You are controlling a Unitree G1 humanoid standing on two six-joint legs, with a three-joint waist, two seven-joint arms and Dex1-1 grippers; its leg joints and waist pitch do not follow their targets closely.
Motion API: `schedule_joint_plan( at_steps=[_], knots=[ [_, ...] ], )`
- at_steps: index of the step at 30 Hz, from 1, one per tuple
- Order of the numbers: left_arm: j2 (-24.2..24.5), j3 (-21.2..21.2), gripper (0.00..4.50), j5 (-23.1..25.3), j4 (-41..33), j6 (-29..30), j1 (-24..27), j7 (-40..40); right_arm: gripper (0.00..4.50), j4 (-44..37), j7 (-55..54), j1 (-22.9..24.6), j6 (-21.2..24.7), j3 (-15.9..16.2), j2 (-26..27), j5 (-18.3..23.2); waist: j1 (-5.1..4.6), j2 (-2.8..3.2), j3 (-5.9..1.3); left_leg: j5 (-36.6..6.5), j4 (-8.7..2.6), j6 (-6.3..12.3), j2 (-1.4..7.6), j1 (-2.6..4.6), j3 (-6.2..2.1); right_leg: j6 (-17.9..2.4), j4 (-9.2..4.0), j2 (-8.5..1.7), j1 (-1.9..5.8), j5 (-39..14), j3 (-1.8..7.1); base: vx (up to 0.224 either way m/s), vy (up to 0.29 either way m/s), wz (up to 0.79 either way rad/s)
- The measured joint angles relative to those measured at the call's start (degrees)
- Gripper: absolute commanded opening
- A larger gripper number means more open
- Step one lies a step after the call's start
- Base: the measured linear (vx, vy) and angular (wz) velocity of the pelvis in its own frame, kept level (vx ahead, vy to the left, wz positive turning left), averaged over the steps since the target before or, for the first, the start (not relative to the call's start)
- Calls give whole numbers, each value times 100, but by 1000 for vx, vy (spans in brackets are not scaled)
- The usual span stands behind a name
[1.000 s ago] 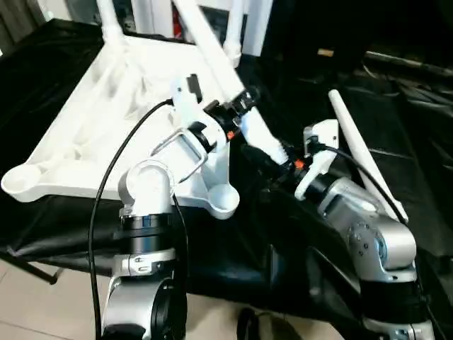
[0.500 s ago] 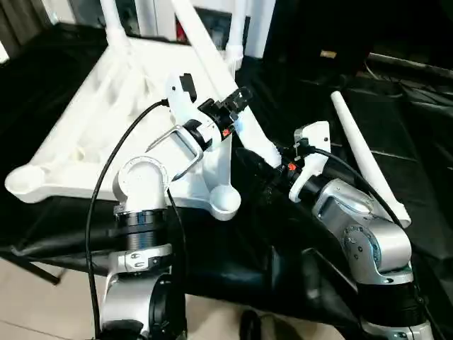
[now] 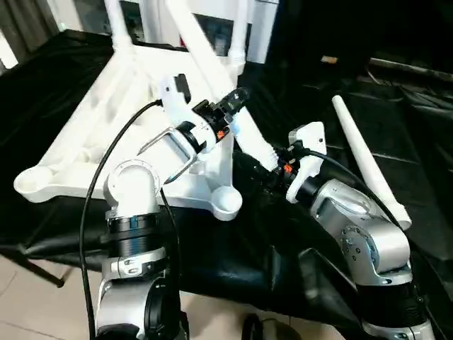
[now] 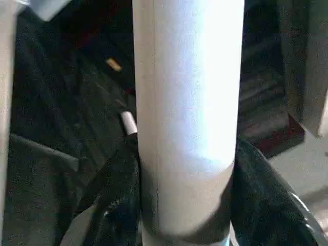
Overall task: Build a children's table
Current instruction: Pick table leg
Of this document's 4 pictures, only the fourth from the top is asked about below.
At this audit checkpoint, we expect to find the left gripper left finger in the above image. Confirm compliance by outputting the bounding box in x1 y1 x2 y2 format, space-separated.
74 139 142 246

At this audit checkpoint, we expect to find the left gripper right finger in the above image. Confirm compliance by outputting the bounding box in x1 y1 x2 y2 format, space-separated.
230 137 328 246

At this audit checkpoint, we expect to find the small gold label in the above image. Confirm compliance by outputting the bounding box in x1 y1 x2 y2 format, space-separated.
106 58 122 73

